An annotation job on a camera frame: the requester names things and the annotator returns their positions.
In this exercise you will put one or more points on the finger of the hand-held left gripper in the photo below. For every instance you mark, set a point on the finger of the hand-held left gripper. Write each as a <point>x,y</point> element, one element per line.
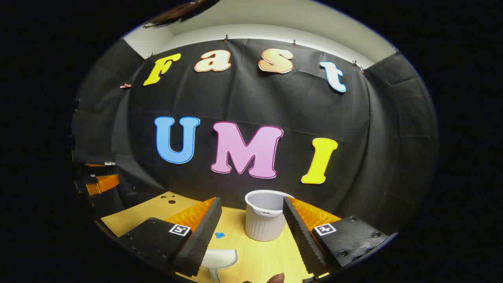
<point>103,184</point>

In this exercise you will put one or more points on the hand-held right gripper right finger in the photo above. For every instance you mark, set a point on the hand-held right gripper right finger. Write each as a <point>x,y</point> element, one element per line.
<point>300,236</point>

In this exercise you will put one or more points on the white dustpan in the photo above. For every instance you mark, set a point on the white dustpan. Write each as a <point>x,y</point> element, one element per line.
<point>220,257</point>

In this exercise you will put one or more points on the dark brown tuft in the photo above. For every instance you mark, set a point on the dark brown tuft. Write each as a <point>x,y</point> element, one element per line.
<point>180,11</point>

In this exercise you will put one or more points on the white ribbed garbage bin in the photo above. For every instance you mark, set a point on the white ribbed garbage bin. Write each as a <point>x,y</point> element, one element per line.
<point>263,226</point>

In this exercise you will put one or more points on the blue paper trash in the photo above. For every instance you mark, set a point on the blue paper trash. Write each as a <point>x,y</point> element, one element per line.
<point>220,235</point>

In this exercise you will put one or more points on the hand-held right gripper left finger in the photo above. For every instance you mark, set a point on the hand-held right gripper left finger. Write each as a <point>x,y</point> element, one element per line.
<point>202,236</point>

